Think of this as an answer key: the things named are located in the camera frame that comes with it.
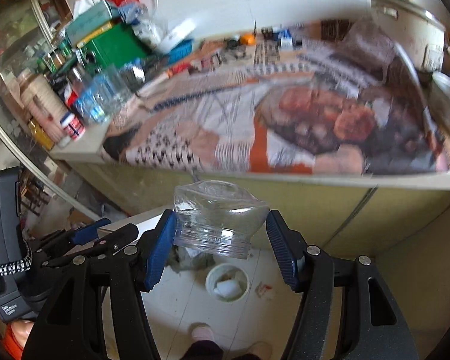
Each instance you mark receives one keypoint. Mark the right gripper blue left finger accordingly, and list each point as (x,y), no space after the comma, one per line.
(157,246)

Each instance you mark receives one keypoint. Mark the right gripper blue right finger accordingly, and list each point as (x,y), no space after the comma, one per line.
(288,247)

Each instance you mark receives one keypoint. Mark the clear plastic jar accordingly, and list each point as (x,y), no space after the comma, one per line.
(217,217)

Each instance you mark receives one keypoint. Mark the red white plastic bag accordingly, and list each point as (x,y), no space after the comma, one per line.
(265,291)

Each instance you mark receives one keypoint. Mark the person's left hand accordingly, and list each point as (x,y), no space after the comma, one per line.
(15,337)

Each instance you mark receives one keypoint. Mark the grey bag on floor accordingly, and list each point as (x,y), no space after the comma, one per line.
(182,259)

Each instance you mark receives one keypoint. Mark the person's foot slipper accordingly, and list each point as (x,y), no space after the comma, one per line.
(202,332)

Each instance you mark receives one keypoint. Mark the yellow oil bottle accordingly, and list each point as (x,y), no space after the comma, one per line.
(40,135)

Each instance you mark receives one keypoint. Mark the small white red jar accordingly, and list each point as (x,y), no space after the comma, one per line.
(72,125)

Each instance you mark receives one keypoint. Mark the newspaper sheets on counter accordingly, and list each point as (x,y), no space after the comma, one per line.
(351,107)

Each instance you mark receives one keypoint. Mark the clear water bottle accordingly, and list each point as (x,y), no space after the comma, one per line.
(103,97)

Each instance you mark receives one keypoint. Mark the blue plastic basket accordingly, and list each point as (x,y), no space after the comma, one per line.
(181,51)

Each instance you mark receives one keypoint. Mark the green tin box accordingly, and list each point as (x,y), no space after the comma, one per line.
(116,46)

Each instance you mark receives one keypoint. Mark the teal tissue pack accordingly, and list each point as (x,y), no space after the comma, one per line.
(93,18)

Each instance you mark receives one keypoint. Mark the white rice cooker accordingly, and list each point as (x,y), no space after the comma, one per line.
(418,31)

